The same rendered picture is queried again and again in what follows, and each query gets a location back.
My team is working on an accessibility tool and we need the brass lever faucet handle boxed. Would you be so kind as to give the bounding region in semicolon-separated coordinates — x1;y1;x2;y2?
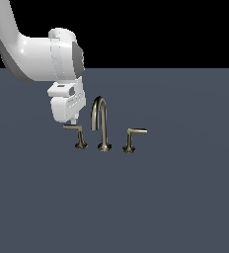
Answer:
62;124;89;150
121;127;149;154

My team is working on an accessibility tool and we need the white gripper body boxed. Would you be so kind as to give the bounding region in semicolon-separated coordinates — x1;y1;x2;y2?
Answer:
46;76;87;124

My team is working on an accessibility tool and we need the brass gooseneck faucet spout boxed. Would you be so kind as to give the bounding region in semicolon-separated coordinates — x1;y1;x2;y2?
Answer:
90;95;114;153

